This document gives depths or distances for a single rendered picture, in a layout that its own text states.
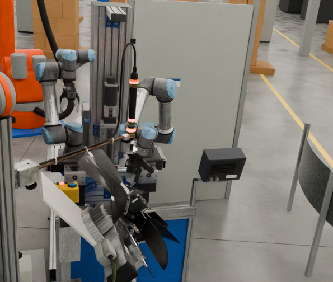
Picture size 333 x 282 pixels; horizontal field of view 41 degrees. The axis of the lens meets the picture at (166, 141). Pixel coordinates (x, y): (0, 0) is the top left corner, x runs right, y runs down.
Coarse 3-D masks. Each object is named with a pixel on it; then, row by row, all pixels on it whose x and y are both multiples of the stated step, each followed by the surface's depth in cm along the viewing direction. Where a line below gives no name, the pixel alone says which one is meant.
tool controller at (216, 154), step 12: (204, 156) 284; (216, 156) 282; (228, 156) 284; (240, 156) 285; (204, 168) 285; (216, 168) 284; (228, 168) 286; (240, 168) 289; (204, 180) 288; (216, 180) 288
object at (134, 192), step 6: (132, 192) 226; (138, 192) 233; (132, 198) 224; (138, 198) 223; (132, 204) 223; (138, 204) 223; (144, 204) 224; (132, 210) 224; (138, 210) 224; (144, 210) 227; (126, 216) 225; (132, 216) 227; (126, 222) 224; (132, 222) 227
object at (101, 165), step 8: (96, 152) 234; (104, 152) 239; (80, 160) 224; (96, 160) 230; (104, 160) 234; (88, 168) 224; (96, 168) 227; (104, 168) 230; (112, 168) 233; (96, 176) 225; (104, 176) 228; (120, 176) 233; (104, 184) 226
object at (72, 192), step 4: (56, 184) 266; (64, 184) 266; (68, 184) 266; (76, 184) 267; (60, 188) 262; (64, 188) 262; (68, 188) 263; (72, 188) 263; (76, 188) 263; (64, 192) 261; (68, 192) 262; (72, 192) 262; (76, 192) 263; (68, 196) 263; (72, 196) 263; (76, 196) 264; (72, 200) 264; (76, 200) 265
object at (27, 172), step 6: (18, 162) 178; (24, 162) 178; (30, 162) 179; (18, 168) 173; (24, 168) 174; (30, 168) 175; (36, 168) 178; (18, 174) 172; (24, 174) 173; (30, 174) 176; (36, 174) 178; (18, 180) 173; (24, 180) 174; (30, 180) 177; (36, 180) 179; (18, 186) 174
